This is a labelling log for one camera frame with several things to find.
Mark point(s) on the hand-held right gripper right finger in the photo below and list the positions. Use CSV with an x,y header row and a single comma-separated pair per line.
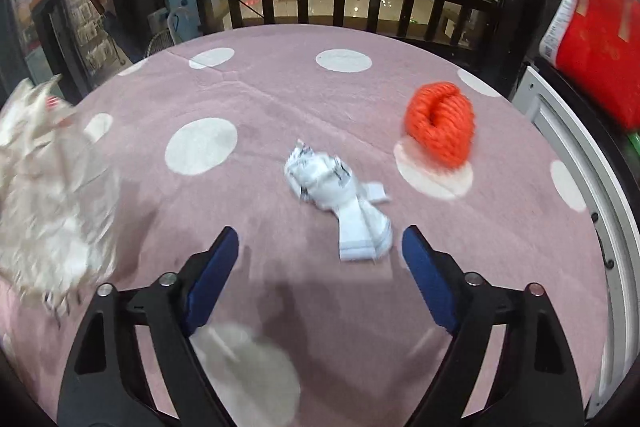
x,y
430,282

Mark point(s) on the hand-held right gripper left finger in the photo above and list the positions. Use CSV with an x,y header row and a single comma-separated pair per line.
x,y
212,279

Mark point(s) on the white paper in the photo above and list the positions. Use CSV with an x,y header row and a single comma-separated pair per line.
x,y
340,192

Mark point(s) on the large white plastic bag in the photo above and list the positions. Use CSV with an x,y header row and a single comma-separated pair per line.
x,y
50,187

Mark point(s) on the orange foam net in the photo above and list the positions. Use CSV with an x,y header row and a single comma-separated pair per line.
x,y
440,124

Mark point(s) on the pink polka-dot tablecloth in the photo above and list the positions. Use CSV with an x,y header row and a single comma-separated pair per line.
x,y
310,117

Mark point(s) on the white cabinet with drawers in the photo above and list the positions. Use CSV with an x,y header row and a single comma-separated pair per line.
x,y
565,147

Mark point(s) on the red tote bag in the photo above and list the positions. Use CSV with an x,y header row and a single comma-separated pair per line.
x,y
600,47

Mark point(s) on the black wooden railing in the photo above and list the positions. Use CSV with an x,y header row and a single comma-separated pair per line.
x,y
340,2

